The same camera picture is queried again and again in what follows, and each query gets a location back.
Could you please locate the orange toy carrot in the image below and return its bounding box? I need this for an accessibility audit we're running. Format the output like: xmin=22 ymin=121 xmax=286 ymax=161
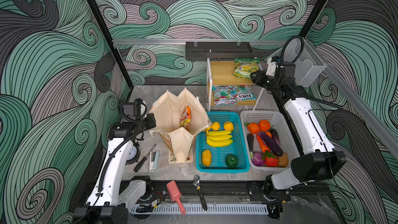
xmin=256 ymin=134 xmax=271 ymax=153

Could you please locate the black adjustable wrench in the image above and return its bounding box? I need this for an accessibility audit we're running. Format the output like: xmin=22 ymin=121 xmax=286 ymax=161
xmin=193 ymin=175 xmax=208 ymax=211

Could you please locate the white wooden two-tier shelf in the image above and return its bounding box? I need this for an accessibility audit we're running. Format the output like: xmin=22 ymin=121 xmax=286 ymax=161
xmin=206 ymin=58 xmax=255 ymax=111

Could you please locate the clear plastic wall bin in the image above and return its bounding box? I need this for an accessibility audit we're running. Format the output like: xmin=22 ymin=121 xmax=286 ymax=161
xmin=282 ymin=36 xmax=326 ymax=87

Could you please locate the yellow toy potato fruit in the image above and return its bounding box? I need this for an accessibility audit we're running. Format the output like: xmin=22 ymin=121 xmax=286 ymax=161
xmin=202 ymin=149 xmax=212 ymax=167

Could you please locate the red toy strawberry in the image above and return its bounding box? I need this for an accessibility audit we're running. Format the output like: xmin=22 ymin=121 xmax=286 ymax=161
xmin=262 ymin=151 xmax=279 ymax=167

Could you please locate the teal plastic basket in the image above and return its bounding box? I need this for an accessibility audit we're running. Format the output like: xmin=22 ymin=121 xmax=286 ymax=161
xmin=196 ymin=112 xmax=249 ymax=174

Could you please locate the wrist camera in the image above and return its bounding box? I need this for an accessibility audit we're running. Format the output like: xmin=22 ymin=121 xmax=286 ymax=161
xmin=266 ymin=56 xmax=280 ymax=77
xmin=119 ymin=98 xmax=147 ymax=122

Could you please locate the brown toy potato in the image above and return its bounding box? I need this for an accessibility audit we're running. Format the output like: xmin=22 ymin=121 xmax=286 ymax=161
xmin=278 ymin=152 xmax=289 ymax=168

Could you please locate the black handled screwdriver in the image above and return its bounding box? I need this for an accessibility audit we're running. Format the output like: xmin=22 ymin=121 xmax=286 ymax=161
xmin=134 ymin=144 xmax=156 ymax=172

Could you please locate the orange Fox's candy bag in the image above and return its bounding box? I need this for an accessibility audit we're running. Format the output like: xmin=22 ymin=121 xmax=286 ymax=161
xmin=179 ymin=106 xmax=191 ymax=130

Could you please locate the cream floral grocery bag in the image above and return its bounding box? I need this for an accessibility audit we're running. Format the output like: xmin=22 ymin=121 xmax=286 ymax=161
xmin=150 ymin=88 xmax=211 ymax=163

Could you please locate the green toy avocado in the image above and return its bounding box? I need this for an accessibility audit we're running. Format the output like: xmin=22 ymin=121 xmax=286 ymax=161
xmin=225 ymin=154 xmax=238 ymax=168

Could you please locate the white stapler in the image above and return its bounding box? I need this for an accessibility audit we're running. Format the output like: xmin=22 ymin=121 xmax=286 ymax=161
xmin=149 ymin=150 xmax=160 ymax=171

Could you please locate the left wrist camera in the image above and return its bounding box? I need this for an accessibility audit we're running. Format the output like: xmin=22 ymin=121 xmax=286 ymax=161
xmin=119 ymin=98 xmax=147 ymax=122

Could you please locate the purple toy onion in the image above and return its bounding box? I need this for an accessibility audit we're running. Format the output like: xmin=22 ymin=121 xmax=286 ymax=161
xmin=251 ymin=152 xmax=265 ymax=167

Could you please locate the teal Fox's candy bag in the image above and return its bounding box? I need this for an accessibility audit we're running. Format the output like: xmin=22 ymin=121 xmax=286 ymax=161
xmin=233 ymin=85 xmax=256 ymax=102

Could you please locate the yellow banana bunch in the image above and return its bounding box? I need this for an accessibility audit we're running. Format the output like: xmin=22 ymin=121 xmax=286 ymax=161
xmin=206 ymin=131 xmax=233 ymax=147

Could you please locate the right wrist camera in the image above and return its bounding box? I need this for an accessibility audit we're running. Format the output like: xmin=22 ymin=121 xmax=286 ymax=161
xmin=266 ymin=56 xmax=280 ymax=77

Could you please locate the mint berry candy bag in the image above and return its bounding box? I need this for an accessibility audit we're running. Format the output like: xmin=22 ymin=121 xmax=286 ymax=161
xmin=212 ymin=86 xmax=237 ymax=106

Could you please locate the white plastic basket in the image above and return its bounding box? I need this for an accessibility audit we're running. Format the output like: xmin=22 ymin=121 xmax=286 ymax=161
xmin=240 ymin=111 xmax=300 ymax=173

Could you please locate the yellow orange round fruit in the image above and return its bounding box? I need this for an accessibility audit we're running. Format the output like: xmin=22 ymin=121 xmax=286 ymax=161
xmin=223 ymin=121 xmax=234 ymax=132

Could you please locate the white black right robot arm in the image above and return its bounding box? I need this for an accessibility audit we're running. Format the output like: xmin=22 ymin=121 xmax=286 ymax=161
xmin=250 ymin=36 xmax=346 ymax=205

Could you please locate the white slotted cable duct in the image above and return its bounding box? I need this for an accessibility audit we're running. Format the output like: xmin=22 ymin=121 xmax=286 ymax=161
xmin=131 ymin=204 xmax=268 ymax=215

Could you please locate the green Fox's candy bag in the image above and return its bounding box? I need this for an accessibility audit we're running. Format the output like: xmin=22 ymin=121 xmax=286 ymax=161
xmin=234 ymin=58 xmax=260 ymax=79

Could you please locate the black wall shelf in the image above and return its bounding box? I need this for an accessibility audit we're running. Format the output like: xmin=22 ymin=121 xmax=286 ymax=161
xmin=185 ymin=42 xmax=256 ymax=61

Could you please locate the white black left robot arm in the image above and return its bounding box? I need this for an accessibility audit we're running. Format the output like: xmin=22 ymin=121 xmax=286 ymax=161
xmin=72 ymin=99 xmax=156 ymax=224

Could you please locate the orange toy pumpkin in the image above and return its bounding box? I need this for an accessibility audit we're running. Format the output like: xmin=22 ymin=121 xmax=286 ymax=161
xmin=247 ymin=122 xmax=260 ymax=135
xmin=258 ymin=120 xmax=271 ymax=132

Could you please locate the black alarm clock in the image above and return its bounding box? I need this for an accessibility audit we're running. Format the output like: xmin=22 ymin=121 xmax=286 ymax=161
xmin=126 ymin=144 xmax=141 ymax=164

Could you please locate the pink plastic scoop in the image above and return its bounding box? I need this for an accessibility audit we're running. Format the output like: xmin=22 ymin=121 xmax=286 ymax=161
xmin=166 ymin=180 xmax=186 ymax=215

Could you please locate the purple toy eggplant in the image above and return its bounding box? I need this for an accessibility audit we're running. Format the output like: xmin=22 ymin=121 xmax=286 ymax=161
xmin=259 ymin=132 xmax=284 ymax=157

